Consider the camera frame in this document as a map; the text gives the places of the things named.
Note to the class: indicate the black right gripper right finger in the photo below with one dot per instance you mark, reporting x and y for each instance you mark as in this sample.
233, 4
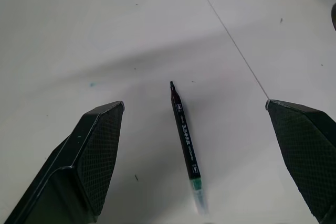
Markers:
309, 155

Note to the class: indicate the dark round object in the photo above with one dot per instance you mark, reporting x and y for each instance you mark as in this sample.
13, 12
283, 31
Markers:
333, 16

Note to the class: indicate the black marker pen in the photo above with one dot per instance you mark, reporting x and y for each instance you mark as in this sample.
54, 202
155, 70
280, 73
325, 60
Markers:
187, 145

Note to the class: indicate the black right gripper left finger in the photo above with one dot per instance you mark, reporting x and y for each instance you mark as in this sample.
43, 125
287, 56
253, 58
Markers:
86, 161

